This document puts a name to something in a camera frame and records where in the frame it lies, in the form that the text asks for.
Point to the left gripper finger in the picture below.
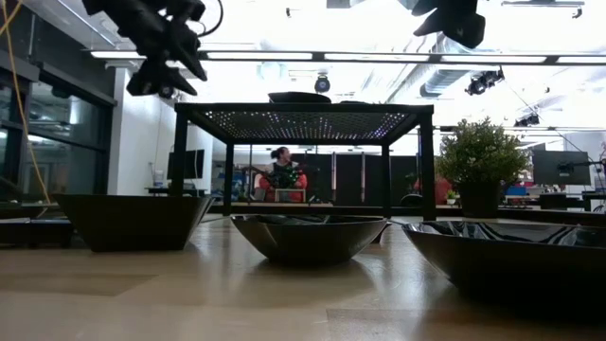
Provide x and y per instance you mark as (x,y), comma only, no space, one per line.
(161,78)
(194,52)

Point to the black wavy square plate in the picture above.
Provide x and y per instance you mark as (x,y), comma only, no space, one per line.
(352,101)

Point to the black deep square plate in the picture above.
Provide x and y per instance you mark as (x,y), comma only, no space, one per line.
(128,222)

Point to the black round mini plate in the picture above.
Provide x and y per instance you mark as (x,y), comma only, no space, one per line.
(308,241)

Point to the black round bowl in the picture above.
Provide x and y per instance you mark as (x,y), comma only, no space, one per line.
(511,265)

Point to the black background robot arm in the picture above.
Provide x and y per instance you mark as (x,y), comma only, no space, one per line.
(284,179)

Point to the black ceiling spotlight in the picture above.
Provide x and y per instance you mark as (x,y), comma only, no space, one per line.
(526,120)
(483,81)
(322,84)

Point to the black computer monitor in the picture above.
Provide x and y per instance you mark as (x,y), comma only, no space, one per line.
(191,163)
(561,166)

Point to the white cup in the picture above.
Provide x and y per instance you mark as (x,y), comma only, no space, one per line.
(158,179)

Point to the black framed glass partition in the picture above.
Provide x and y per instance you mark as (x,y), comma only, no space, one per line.
(57,142)

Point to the black perforated metal riser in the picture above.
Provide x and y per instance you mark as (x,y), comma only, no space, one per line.
(303,108)

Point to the overhead LED light bar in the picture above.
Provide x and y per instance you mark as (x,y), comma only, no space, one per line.
(319,56)

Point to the green potted plant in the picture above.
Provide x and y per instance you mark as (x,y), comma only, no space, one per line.
(480,151)

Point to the person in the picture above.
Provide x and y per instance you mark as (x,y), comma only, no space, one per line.
(440,189)
(282,173)

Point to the small potted plant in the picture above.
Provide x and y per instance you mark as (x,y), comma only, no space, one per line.
(452,195)

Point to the blue box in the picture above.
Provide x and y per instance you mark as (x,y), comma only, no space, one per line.
(516,190)

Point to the black partition panels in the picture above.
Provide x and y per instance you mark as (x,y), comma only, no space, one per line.
(350,180)

